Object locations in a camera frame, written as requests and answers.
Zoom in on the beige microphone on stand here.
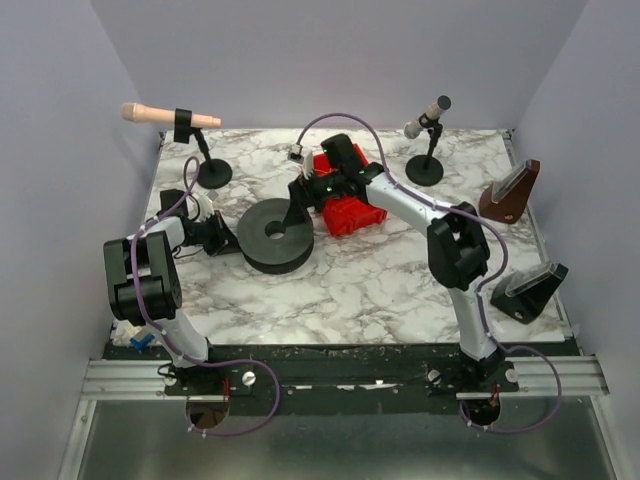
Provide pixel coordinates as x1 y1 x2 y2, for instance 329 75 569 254
121 102 233 190

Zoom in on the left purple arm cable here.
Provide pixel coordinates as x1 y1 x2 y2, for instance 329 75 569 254
130 155 282 437

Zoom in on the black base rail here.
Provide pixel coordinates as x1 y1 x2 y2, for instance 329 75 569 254
103 341 583 417

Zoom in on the grey cable spool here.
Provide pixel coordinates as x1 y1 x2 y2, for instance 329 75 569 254
236 198 314 275

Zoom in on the black metronome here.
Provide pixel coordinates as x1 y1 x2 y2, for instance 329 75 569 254
490 262 569 325

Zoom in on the blue white small object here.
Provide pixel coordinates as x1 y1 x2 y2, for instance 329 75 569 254
126 326 154 351

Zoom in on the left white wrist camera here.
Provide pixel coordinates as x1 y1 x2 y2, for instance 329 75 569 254
195 190 218 221

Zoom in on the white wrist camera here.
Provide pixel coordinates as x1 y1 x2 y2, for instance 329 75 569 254
195 190 218 221
287 144 315 179

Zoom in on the silver microphone on stand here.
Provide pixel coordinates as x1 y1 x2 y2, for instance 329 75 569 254
403 94 453 187

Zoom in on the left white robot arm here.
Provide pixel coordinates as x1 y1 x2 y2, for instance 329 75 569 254
103 189 241 368

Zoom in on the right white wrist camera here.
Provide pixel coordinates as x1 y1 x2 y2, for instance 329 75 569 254
287 144 315 179

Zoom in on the red plastic bin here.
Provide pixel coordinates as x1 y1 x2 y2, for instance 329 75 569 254
313 144 388 237

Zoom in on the brown wooden metronome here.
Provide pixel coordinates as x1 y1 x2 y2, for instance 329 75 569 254
478 159 541 225

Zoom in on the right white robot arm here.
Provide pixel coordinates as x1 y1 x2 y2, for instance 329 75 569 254
285 134 501 365

